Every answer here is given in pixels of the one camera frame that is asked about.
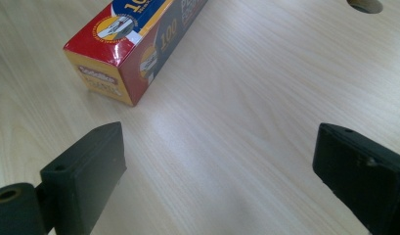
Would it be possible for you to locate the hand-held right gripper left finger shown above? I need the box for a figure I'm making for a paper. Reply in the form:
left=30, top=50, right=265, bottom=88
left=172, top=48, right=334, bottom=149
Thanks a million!
left=39, top=121, right=128, bottom=235

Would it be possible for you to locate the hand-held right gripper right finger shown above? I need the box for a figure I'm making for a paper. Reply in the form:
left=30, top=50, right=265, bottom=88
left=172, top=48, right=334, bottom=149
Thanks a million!
left=312, top=122, right=400, bottom=235

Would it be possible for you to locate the long red blue cardboard box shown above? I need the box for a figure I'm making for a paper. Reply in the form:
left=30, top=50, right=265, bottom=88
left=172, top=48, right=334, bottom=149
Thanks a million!
left=63, top=0, right=209, bottom=108

